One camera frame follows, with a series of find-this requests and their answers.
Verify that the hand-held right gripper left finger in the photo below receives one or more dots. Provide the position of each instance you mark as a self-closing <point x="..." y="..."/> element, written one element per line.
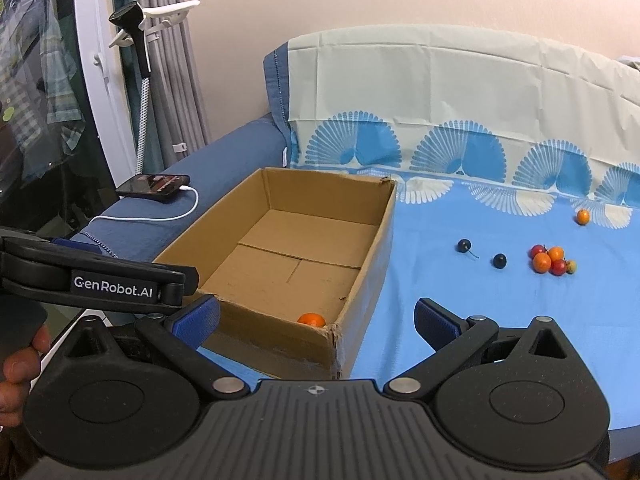
<point x="192" y="321"/>

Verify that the blue cushion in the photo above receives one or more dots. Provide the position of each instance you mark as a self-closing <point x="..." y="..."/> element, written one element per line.
<point x="276" y="90"/>

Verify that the red cherry tomato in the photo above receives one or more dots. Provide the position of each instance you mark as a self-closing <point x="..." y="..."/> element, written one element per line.
<point x="536" y="249"/>
<point x="558" y="268"/>

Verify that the small orange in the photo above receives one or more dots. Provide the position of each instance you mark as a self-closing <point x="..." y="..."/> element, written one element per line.
<point x="541" y="262"/>
<point x="556" y="253"/>
<point x="582" y="217"/>
<point x="311" y="320"/>

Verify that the white door frame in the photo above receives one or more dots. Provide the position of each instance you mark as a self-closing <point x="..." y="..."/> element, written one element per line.
<point x="107" y="110"/>

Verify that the black smartphone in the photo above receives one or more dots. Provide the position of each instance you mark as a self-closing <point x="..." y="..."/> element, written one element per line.
<point x="155" y="186"/>

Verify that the white plastic bracket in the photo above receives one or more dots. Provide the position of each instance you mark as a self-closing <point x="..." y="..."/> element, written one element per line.
<point x="170" y="11"/>

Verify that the yellow cherry tomato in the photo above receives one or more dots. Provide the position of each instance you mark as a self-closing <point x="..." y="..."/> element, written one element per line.
<point x="572" y="266"/>

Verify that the person's left hand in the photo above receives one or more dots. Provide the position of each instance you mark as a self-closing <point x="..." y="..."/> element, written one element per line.
<point x="20" y="367"/>

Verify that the dark cherry with stem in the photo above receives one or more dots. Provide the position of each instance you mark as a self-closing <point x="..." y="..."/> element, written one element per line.
<point x="464" y="245"/>

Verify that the blue padded bed rail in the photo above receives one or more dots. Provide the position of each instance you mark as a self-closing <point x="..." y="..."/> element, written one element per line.
<point x="225" y="160"/>

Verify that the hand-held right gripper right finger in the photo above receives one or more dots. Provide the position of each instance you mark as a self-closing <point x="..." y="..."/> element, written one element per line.
<point x="435" y="322"/>

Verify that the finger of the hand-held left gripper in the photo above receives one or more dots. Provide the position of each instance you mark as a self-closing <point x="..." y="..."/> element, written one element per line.
<point x="186" y="285"/>
<point x="75" y="245"/>

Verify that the grey curtain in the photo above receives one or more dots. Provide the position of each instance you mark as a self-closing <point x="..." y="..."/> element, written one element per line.
<point x="172" y="85"/>

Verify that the blue fan-print bed sheet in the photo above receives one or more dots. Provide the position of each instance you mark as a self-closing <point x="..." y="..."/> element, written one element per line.
<point x="500" y="335"/>

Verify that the white curtain clip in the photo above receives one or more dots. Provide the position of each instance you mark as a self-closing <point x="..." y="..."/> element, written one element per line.
<point x="179" y="147"/>

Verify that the brown cardboard box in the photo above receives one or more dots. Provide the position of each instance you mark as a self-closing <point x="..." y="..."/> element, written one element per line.
<point x="280" y="270"/>

